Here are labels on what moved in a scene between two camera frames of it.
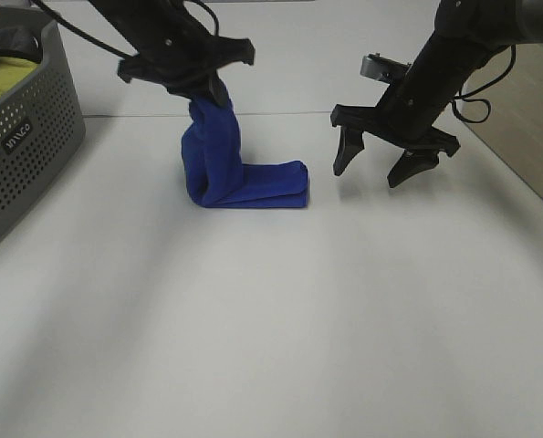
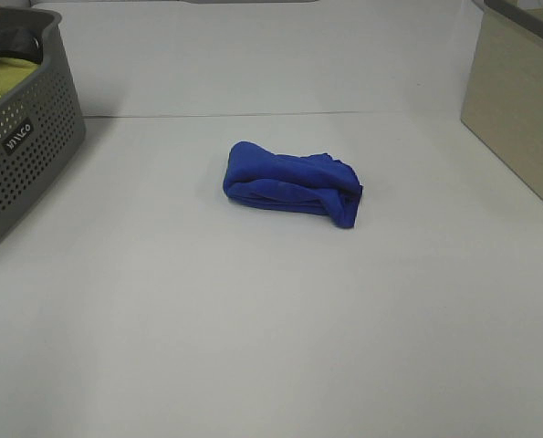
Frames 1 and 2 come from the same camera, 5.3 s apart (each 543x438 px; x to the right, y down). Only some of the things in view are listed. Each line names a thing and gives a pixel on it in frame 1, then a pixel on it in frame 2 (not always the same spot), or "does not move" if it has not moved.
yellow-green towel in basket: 0,74 does not move
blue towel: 214,171 to 318,183
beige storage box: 520,116 does not move
